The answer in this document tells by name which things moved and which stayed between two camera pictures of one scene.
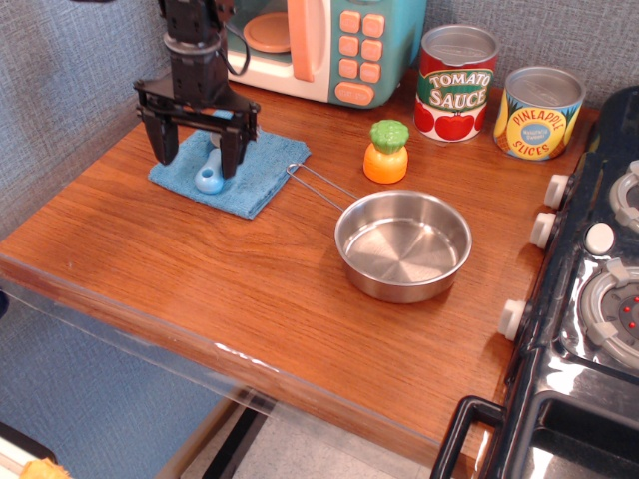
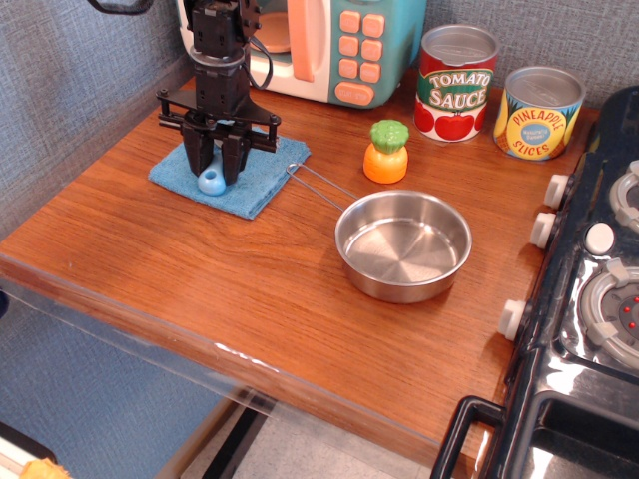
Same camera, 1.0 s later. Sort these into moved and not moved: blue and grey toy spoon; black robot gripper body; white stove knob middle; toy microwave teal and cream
Moved: black robot gripper body
Not moved: toy microwave teal and cream; white stove knob middle; blue and grey toy spoon
